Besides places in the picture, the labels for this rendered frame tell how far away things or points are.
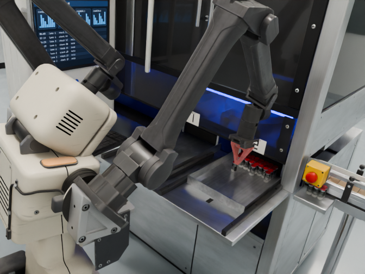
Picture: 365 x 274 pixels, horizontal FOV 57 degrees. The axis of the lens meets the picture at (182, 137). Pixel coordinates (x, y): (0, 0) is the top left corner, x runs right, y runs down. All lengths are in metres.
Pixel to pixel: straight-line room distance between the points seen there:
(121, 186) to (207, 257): 1.23
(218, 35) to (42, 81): 0.40
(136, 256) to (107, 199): 1.59
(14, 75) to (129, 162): 1.00
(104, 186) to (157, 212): 1.32
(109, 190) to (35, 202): 0.16
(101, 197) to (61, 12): 0.49
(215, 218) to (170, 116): 0.58
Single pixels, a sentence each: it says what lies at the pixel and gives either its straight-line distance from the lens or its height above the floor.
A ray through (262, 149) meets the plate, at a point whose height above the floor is 1.01.
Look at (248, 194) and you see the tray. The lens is 1.33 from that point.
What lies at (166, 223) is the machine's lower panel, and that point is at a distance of 1.97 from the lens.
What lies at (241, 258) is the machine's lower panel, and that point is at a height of 0.43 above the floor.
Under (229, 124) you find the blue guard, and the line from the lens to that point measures 1.45.
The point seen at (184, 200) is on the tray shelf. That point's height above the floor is 0.88.
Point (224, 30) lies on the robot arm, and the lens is 0.67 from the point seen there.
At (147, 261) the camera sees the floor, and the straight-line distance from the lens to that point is 2.23.
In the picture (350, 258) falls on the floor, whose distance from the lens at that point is 2.68.
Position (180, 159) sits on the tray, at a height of 0.88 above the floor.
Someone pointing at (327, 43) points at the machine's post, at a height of 1.46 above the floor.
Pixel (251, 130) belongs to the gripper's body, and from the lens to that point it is 1.10.
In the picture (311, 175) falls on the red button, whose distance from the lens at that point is 1.31.
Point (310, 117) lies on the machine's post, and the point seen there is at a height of 1.20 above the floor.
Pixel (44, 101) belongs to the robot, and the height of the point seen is 1.34.
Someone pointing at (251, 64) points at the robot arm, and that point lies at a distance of 0.89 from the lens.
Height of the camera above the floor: 1.61
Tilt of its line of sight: 26 degrees down
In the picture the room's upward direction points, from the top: 6 degrees clockwise
